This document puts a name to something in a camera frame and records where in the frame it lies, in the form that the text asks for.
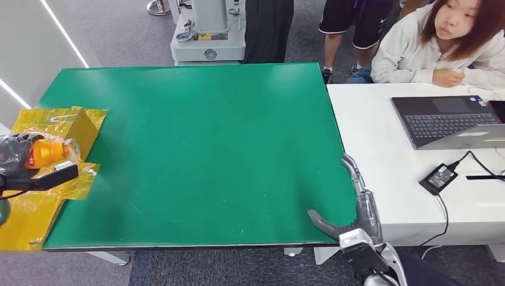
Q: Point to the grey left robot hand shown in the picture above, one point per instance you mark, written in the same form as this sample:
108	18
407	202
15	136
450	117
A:
12	156

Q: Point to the person's right hand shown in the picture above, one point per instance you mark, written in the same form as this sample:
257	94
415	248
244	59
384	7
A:
449	78

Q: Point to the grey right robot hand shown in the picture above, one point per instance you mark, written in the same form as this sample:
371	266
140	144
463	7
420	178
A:
367	213

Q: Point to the orange plastic bottle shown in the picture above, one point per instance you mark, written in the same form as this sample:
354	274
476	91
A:
49	154

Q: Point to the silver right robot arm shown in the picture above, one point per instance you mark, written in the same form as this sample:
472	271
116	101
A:
388	272

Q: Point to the dark grey laptop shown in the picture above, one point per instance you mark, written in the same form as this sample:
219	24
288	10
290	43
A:
440	124

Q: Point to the seated person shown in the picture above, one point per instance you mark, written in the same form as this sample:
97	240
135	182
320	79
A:
406	55

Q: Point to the white table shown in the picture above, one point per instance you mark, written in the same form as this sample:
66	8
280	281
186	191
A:
378	158

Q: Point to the yellow taped cardboard box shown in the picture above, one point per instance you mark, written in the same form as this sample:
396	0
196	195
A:
27	221

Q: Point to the black power adapter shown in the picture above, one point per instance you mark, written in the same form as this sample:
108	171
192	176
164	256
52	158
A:
438	179

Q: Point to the black flat strip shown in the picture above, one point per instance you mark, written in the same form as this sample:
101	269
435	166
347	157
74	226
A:
485	177

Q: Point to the standing person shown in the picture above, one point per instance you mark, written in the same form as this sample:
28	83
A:
343	19
268	31

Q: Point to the green table mat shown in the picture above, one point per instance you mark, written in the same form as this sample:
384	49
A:
197	150

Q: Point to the chrome stanchion base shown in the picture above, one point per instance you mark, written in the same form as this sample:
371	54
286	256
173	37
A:
157	7

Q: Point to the grey machine base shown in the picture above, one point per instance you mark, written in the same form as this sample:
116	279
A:
209	43

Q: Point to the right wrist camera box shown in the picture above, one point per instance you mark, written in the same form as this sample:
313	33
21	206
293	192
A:
361	250

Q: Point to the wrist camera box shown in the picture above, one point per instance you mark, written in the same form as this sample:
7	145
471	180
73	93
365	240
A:
43	181
361	250

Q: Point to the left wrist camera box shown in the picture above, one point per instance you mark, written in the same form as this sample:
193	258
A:
43	181

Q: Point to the white table foot bracket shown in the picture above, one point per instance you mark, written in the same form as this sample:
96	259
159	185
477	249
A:
293	251
322	255

